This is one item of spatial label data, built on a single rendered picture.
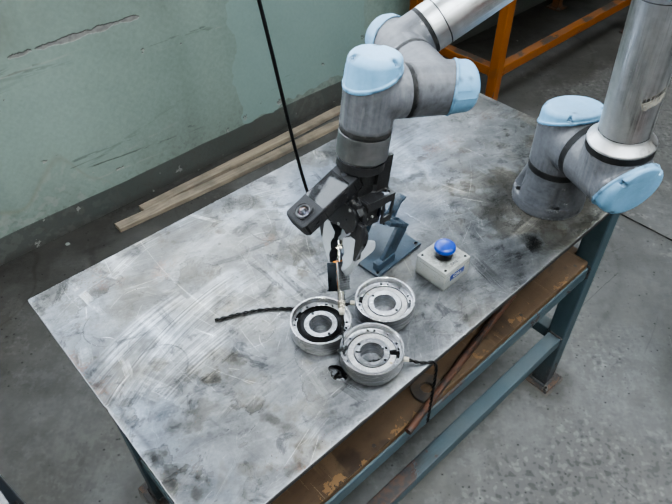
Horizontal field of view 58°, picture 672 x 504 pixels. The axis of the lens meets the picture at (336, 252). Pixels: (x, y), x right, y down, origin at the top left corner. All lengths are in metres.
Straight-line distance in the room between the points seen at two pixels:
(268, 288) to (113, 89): 1.49
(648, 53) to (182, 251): 0.88
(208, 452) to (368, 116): 0.54
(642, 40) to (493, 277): 0.47
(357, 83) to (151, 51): 1.76
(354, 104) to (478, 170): 0.67
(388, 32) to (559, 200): 0.56
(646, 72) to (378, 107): 0.44
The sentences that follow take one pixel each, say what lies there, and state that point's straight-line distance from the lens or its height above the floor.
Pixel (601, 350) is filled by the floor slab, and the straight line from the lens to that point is 2.21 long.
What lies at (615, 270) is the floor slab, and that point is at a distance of 2.49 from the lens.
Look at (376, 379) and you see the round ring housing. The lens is 0.98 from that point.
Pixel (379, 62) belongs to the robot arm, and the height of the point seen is 1.28.
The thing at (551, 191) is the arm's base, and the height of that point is 0.86.
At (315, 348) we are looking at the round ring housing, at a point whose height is 0.83.
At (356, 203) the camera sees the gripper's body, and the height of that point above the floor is 1.07.
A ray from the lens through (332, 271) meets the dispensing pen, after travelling 0.98.
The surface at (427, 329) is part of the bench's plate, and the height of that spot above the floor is 0.80.
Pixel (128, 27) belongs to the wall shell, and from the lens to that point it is 2.44.
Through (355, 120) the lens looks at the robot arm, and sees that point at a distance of 0.82.
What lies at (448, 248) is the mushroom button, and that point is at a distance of 1.12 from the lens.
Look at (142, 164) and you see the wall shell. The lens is 2.67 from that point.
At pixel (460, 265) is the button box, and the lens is 1.14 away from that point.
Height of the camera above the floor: 1.64
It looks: 44 degrees down
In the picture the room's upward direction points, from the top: 1 degrees counter-clockwise
